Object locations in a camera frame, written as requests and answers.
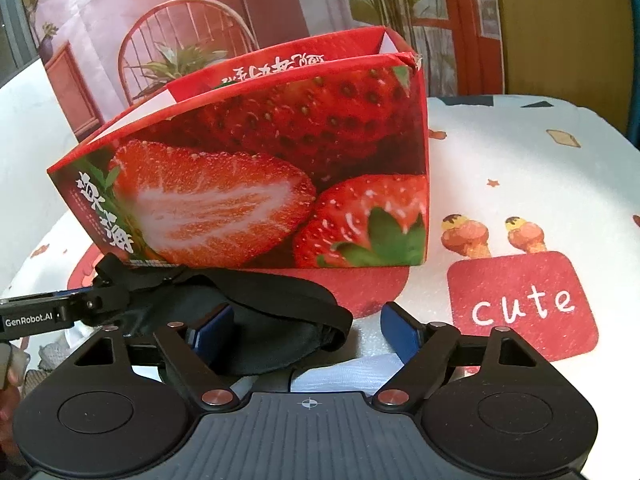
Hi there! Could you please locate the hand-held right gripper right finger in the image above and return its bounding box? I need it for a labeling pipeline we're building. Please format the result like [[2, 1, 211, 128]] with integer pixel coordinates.
[[371, 302, 538, 408]]

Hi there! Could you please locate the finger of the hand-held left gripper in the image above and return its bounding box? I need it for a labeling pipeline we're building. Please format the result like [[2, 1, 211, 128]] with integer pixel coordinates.
[[67, 280, 135, 325]]

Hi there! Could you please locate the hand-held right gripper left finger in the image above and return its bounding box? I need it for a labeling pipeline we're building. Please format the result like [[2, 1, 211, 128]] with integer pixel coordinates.
[[75, 304, 240, 408]]

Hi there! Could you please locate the white cloth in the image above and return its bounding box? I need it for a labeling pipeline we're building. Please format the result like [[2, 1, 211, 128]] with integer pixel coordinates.
[[37, 332, 75, 373], [291, 352, 403, 394]]

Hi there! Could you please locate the black eye mask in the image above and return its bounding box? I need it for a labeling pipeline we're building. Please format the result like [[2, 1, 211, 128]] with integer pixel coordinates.
[[95, 255, 353, 377]]

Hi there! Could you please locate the red strawberry print cardboard box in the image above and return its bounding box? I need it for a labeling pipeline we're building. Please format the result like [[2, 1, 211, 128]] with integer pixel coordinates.
[[46, 25, 431, 270]]

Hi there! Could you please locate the person's left hand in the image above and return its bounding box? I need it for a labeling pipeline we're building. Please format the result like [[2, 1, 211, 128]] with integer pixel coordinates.
[[0, 347, 26, 461]]

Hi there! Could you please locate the printed cartoon tablecloth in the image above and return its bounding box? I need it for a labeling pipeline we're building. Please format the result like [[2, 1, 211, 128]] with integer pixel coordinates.
[[0, 92, 640, 396]]

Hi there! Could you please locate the wall poster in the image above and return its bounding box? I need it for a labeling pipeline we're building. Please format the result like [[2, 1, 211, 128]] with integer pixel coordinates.
[[17, 0, 503, 146]]

